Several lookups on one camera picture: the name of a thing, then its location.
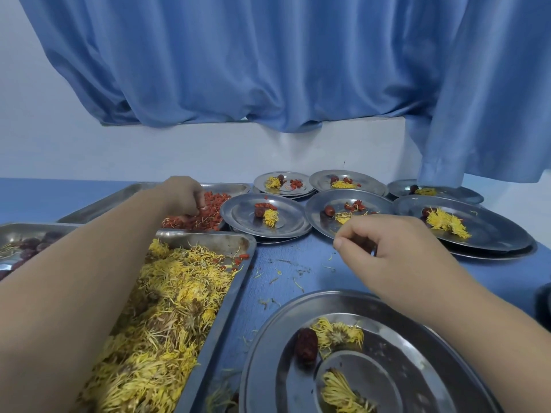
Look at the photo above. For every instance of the person's right hand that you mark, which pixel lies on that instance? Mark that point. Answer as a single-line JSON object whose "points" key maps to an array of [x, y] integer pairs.
{"points": [[400, 258]]}

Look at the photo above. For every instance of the person's left hand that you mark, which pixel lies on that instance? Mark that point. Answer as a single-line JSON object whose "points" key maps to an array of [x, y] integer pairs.
{"points": [[183, 195]]}

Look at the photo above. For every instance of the round steel plate red label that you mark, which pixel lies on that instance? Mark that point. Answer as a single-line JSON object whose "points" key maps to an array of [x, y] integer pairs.
{"points": [[258, 187]]}

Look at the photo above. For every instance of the pile of yellow chrysanthemums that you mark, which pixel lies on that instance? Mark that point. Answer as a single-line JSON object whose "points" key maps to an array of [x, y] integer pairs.
{"points": [[163, 322]]}

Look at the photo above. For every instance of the stack of steel plates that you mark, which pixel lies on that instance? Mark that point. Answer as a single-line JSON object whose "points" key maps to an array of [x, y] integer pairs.
{"points": [[544, 305]]}

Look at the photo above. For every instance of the person's left forearm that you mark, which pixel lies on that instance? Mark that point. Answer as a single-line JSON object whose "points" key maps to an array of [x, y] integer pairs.
{"points": [[64, 305]]}

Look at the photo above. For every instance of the person's right forearm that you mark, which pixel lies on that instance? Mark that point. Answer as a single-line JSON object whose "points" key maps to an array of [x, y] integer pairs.
{"points": [[495, 348]]}

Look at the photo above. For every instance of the rectangular steel tray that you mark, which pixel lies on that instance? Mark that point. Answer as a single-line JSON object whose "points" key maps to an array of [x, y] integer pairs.
{"points": [[228, 240], [17, 230], [94, 206]]}

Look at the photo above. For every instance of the blue tablecloth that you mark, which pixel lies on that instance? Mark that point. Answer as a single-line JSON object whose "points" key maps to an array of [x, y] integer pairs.
{"points": [[43, 197]]}

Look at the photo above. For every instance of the wide blue curtain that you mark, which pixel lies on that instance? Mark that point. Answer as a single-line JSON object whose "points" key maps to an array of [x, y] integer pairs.
{"points": [[236, 55]]}

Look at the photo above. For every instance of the narrow blue curtain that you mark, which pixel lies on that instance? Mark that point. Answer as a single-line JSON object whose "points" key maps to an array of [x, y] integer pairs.
{"points": [[495, 90]]}

